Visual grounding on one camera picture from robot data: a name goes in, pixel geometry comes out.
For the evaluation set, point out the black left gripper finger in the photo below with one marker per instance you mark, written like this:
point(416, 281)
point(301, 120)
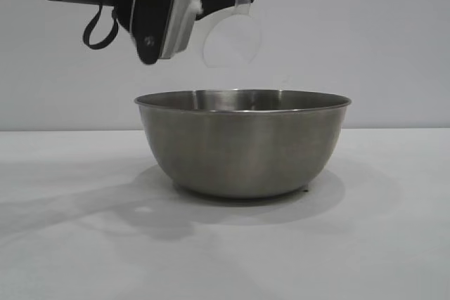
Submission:
point(218, 3)

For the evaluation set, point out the translucent plastic measuring cup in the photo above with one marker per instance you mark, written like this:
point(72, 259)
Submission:
point(242, 8)

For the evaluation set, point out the stainless steel mixing bowl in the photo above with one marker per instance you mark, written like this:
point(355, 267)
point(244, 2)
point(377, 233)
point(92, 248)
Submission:
point(242, 145)

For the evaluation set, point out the left wrist camera black silver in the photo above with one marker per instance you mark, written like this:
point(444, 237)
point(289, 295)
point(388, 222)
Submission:
point(158, 12)

